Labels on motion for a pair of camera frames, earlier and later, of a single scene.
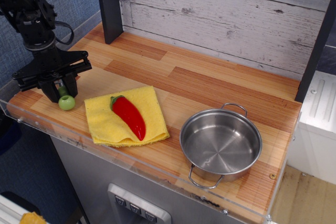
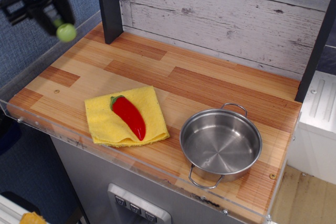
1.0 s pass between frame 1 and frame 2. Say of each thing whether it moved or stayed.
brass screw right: stayed
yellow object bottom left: stayed
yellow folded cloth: stayed
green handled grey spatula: moved
